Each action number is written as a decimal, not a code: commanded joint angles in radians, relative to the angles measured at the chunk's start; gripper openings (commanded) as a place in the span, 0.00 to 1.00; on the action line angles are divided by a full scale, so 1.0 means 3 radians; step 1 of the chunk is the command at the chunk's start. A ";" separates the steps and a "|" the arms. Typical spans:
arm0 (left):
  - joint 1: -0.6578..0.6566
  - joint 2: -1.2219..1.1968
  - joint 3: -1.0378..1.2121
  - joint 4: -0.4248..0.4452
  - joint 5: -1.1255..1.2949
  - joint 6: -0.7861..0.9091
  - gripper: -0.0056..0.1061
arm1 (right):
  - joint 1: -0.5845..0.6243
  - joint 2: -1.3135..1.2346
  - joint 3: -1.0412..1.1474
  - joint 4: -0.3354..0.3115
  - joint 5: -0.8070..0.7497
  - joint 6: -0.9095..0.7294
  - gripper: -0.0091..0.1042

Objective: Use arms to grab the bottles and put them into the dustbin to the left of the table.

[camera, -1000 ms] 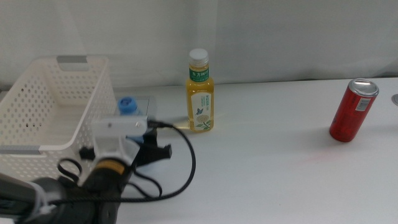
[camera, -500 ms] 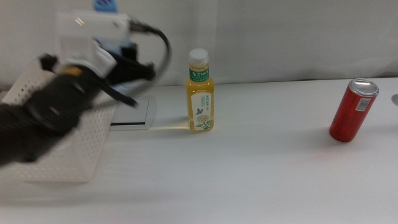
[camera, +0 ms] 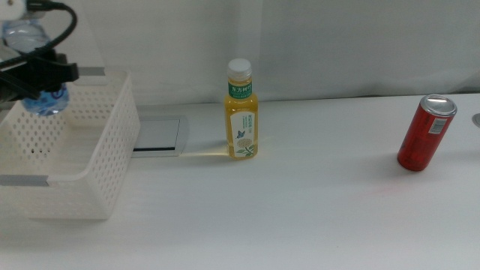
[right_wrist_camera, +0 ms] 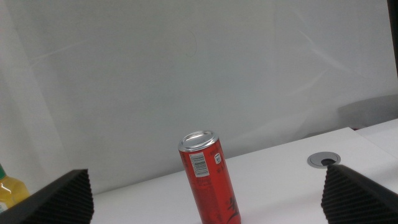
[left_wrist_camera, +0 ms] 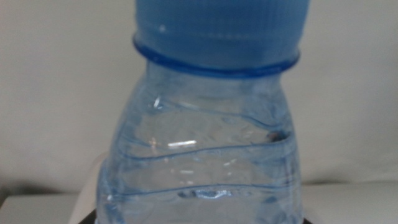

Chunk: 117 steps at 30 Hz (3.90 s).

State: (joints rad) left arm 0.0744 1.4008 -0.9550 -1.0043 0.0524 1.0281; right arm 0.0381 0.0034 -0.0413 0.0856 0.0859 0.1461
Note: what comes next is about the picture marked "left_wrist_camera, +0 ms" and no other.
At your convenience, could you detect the clear water bottle blue cap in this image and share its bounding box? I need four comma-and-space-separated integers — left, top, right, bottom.
95, 0, 312, 224

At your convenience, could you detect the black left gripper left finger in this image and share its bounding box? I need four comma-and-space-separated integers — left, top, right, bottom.
77, 208, 99, 224

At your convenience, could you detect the white perforated plastic basket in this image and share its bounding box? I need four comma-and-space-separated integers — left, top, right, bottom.
67, 151, 108, 224

